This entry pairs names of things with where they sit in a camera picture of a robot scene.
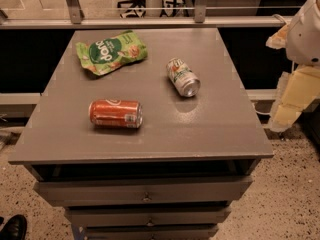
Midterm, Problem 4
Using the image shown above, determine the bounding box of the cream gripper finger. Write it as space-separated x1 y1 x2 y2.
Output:
266 25 288 49
269 65 320 133

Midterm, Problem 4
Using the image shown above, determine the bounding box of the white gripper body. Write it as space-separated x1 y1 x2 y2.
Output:
286 0 320 66

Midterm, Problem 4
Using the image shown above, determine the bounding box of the silver green 7up can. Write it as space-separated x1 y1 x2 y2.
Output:
166 58 201 97

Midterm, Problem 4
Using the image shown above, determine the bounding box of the orange soda can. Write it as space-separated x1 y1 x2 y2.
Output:
88 99 143 129

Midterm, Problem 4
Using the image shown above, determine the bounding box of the black office chair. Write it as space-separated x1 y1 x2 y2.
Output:
117 0 146 18

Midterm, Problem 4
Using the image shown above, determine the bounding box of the top grey drawer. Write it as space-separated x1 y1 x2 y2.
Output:
34 176 252 207

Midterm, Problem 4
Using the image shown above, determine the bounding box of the grey drawer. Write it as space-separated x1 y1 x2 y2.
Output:
65 206 231 227
85 224 218 240
34 176 252 207

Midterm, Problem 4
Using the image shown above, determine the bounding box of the middle grey drawer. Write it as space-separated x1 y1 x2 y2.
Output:
65 206 231 227

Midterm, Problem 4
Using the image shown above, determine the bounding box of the grey drawer cabinet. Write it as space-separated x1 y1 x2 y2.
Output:
8 27 275 240

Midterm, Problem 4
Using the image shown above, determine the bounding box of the green snack bag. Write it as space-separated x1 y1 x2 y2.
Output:
76 30 148 76

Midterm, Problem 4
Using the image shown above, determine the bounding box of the grey metal railing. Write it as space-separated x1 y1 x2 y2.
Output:
0 0 291 29

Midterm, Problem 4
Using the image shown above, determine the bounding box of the bottom grey drawer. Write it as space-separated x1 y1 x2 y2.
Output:
85 224 218 240

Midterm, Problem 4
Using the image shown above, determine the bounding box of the black leather shoe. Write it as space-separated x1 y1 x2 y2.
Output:
0 214 27 240

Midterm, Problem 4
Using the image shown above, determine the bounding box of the white cable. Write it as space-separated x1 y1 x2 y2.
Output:
253 101 275 116

